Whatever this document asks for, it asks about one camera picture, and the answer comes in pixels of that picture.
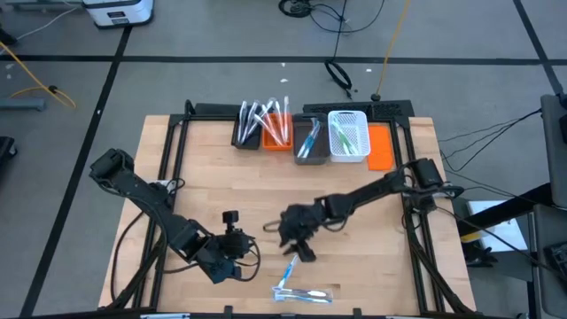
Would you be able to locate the purple white toothbrush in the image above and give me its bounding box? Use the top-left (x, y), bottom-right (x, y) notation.
top-left (245, 97), bottom-right (276, 136)
top-left (270, 286), bottom-right (333, 298)
top-left (241, 100), bottom-right (261, 146)
top-left (237, 99), bottom-right (248, 145)

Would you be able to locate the grey plastic bin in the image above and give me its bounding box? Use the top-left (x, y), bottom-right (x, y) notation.
top-left (291, 113), bottom-right (331, 166)

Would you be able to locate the black plastic bin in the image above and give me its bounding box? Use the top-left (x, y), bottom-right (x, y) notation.
top-left (230, 112), bottom-right (267, 151)

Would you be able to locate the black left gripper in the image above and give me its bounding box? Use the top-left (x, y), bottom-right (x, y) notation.
top-left (214, 210), bottom-right (257, 262)

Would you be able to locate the black metal beam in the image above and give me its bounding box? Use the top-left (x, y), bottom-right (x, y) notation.
top-left (455, 182), bottom-right (555, 237)

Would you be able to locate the black chair caster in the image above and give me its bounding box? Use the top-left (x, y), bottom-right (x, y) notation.
top-left (0, 136), bottom-right (19, 161)

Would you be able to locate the yellow floor cable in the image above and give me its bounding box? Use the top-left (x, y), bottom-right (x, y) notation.
top-left (0, 41), bottom-right (77, 110)

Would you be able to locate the black aluminium table frame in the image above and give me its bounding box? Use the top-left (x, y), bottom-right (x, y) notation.
top-left (105, 99), bottom-right (478, 318)

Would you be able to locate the grey furniture panel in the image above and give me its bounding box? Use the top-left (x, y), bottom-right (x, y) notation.
top-left (531, 203), bottom-right (567, 319)

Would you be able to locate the black perforated plastic tray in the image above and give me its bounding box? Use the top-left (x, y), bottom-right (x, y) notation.
top-left (303, 99), bottom-right (416, 121)

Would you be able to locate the black floor cable bundle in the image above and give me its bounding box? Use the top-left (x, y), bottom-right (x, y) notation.
top-left (277, 0), bottom-right (386, 35)

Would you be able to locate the orange plastic basket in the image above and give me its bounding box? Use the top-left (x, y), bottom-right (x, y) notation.
top-left (261, 113), bottom-right (294, 152)

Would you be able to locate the white perforated plastic basket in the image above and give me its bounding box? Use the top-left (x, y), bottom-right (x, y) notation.
top-left (327, 110), bottom-right (371, 163)

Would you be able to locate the white box appliance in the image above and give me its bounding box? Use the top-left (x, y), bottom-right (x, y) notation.
top-left (82, 0), bottom-right (155, 29)

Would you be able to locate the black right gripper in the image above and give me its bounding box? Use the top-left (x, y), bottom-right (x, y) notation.
top-left (277, 202), bottom-right (328, 263)

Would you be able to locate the white board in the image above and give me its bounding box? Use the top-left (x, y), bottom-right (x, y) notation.
top-left (467, 199), bottom-right (531, 253)

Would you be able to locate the grey metal bar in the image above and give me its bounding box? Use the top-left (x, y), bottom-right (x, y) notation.
top-left (0, 97), bottom-right (48, 112)

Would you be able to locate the orange flat plastic lid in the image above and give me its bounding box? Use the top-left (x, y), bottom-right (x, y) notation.
top-left (367, 125), bottom-right (395, 172)

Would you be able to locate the blue white toothbrush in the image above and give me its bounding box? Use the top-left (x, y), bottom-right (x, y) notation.
top-left (300, 118), bottom-right (322, 154)
top-left (276, 254), bottom-right (299, 289)
top-left (296, 126), bottom-right (318, 160)
top-left (272, 294), bottom-right (333, 305)

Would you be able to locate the black hanging cable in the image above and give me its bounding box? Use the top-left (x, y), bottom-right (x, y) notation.
top-left (324, 0), bottom-right (354, 99)

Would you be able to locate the yellow hanging cable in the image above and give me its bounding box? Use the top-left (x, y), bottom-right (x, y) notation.
top-left (374, 0), bottom-right (411, 99)

